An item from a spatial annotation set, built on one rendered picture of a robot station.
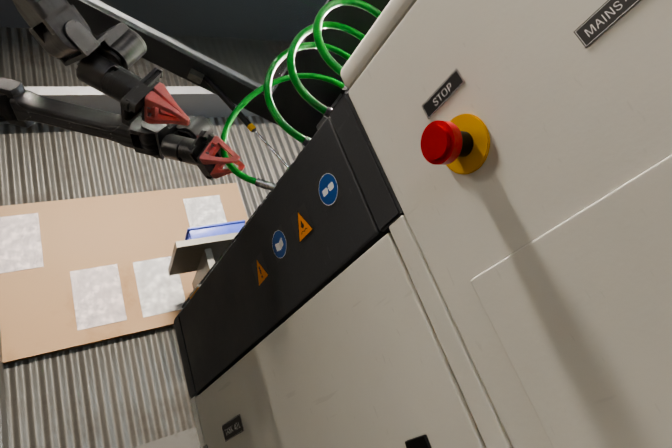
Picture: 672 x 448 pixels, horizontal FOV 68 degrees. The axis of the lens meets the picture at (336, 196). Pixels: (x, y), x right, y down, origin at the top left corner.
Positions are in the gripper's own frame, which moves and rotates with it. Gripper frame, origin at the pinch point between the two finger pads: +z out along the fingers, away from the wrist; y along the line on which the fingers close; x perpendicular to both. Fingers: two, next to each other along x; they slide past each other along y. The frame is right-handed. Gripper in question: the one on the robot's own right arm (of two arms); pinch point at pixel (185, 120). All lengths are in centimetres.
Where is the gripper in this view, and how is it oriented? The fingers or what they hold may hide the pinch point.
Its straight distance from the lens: 92.6
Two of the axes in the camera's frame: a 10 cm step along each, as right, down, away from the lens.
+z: 8.7, 4.8, 0.1
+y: 3.9, -7.1, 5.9
